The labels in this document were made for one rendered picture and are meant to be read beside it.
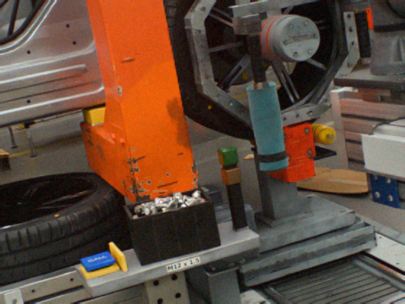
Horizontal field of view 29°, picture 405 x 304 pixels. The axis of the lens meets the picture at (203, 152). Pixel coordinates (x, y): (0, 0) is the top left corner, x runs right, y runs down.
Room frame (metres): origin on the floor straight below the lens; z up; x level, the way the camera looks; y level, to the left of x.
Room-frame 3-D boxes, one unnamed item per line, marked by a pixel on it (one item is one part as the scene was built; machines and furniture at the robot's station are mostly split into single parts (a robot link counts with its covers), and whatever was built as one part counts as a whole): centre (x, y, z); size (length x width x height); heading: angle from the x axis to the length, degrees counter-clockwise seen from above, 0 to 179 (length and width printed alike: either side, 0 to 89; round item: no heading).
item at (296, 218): (2.60, -0.23, 0.32); 0.40 x 0.30 x 0.28; 108
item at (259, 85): (2.16, -0.19, 0.83); 0.04 x 0.04 x 0.16
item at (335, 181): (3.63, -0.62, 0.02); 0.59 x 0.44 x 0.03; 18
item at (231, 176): (1.88, -0.06, 0.59); 0.04 x 0.04 x 0.04; 18
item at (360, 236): (2.60, -0.23, 0.13); 0.50 x 0.36 x 0.10; 108
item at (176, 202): (1.83, 0.11, 0.51); 0.20 x 0.14 x 0.13; 101
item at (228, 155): (1.88, -0.06, 0.64); 0.04 x 0.04 x 0.04; 18
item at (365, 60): (2.27, -0.51, 0.83); 0.04 x 0.04 x 0.16
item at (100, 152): (2.37, 0.23, 0.69); 0.52 x 0.17 x 0.35; 18
